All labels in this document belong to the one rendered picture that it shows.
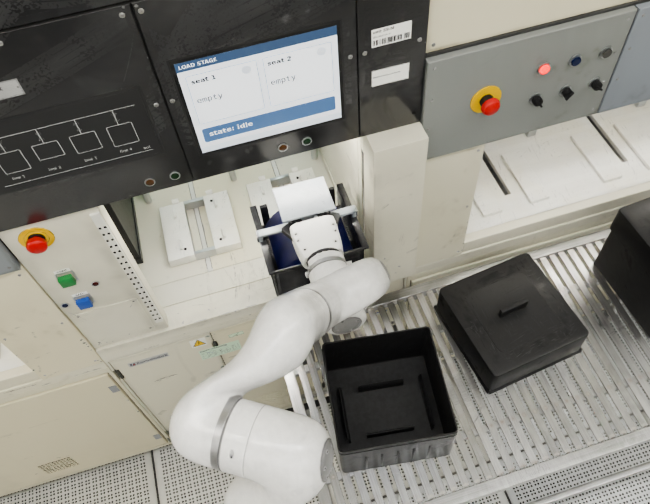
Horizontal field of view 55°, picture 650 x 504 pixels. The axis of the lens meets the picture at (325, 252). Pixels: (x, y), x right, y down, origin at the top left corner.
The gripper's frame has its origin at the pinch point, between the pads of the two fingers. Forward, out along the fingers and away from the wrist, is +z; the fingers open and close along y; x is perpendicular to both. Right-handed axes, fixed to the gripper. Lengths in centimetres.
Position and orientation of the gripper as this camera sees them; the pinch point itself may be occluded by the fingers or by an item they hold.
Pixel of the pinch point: (304, 206)
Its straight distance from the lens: 139.1
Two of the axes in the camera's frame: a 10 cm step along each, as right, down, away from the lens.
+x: -0.6, -5.7, -8.2
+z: -2.8, -7.8, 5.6
